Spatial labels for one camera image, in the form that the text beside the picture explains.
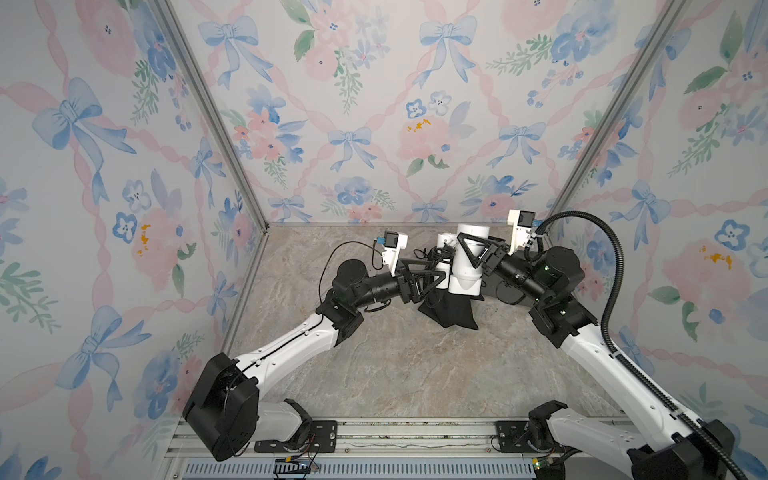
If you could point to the black pouch with gold logo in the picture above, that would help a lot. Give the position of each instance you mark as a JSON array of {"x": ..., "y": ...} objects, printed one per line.
[{"x": 448, "y": 309}]

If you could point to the aluminium corner post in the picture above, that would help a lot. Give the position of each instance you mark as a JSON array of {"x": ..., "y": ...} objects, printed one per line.
[
  {"x": 180, "y": 46},
  {"x": 658, "y": 36}
]

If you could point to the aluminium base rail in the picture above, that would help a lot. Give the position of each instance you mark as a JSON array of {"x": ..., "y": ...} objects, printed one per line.
[{"x": 369, "y": 448}]

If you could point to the aluminium corner post left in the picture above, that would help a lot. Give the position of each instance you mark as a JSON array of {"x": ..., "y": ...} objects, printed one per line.
[{"x": 180, "y": 46}]

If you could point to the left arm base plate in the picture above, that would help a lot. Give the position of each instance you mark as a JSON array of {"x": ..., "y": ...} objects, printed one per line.
[{"x": 317, "y": 436}]

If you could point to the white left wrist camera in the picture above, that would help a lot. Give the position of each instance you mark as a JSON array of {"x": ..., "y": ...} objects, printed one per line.
[{"x": 392, "y": 244}]

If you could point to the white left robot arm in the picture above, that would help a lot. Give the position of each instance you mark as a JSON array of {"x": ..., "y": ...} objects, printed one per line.
[{"x": 226, "y": 409}]

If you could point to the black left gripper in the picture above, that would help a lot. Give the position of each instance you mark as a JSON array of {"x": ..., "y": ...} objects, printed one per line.
[{"x": 409, "y": 292}]

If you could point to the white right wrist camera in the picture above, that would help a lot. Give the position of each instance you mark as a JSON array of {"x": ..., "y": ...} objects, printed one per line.
[{"x": 521, "y": 223}]

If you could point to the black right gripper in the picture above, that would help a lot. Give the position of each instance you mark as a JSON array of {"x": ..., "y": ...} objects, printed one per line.
[{"x": 495, "y": 257}]

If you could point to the aluminium corner post right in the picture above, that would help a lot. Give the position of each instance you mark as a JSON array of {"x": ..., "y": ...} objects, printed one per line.
[{"x": 658, "y": 36}]

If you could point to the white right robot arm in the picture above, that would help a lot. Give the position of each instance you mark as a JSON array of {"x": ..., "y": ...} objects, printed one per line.
[{"x": 669, "y": 441}]

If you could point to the white hair dryer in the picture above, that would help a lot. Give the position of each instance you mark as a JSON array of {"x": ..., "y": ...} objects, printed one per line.
[{"x": 461, "y": 277}]

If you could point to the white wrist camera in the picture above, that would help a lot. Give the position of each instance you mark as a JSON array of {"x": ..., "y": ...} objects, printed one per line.
[
  {"x": 392, "y": 244},
  {"x": 521, "y": 223}
]

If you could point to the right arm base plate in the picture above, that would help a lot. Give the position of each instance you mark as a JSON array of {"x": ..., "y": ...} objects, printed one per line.
[{"x": 513, "y": 436}]

